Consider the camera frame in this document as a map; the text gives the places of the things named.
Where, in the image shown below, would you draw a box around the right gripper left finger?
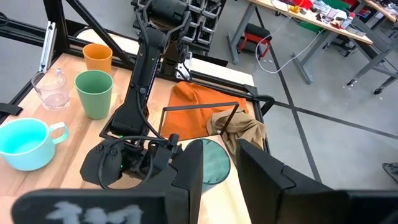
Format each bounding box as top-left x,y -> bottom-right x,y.
11,139 -> 205,224

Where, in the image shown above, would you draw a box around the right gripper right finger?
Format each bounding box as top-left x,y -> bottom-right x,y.
235,138 -> 398,224

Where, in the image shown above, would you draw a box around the blue faceted plastic tumbler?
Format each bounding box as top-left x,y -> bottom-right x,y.
185,138 -> 232,194

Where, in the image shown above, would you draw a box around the green plastic cup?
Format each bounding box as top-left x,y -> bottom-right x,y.
74,69 -> 114,120

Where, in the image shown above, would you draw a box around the light blue ceramic mug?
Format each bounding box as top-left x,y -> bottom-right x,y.
0,117 -> 70,172

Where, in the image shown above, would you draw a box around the clear plastic cup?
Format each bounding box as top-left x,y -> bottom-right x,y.
30,67 -> 71,112

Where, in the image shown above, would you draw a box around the orange plastic cup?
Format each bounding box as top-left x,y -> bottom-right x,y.
82,43 -> 114,75

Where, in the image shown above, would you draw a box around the tan cloth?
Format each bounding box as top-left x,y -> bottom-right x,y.
206,107 -> 268,158

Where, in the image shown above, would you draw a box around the orange cloth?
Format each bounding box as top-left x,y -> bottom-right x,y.
160,81 -> 250,142

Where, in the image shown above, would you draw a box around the red stool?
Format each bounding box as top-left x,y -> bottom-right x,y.
237,22 -> 273,59

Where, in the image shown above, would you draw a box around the black stacked storage bins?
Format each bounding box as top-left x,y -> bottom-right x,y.
130,0 -> 228,56

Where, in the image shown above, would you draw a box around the cluttered workbench gray legs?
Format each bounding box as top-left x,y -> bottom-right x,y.
226,0 -> 398,96

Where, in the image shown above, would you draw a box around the white floor cable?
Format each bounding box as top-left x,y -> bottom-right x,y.
254,24 -> 325,75

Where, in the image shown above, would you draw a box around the silver aluminium frame bracket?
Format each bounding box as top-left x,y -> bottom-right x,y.
38,21 -> 58,73

